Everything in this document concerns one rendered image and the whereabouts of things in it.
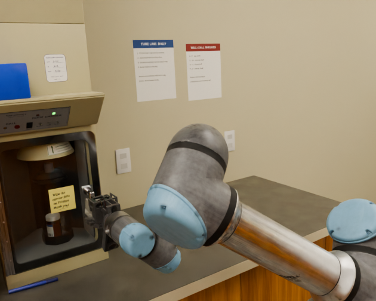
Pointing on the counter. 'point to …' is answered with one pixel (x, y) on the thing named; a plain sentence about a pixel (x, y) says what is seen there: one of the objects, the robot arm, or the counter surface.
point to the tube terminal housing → (68, 86)
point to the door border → (0, 210)
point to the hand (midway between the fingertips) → (92, 209)
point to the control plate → (61, 113)
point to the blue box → (8, 82)
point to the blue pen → (33, 285)
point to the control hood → (95, 103)
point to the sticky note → (62, 199)
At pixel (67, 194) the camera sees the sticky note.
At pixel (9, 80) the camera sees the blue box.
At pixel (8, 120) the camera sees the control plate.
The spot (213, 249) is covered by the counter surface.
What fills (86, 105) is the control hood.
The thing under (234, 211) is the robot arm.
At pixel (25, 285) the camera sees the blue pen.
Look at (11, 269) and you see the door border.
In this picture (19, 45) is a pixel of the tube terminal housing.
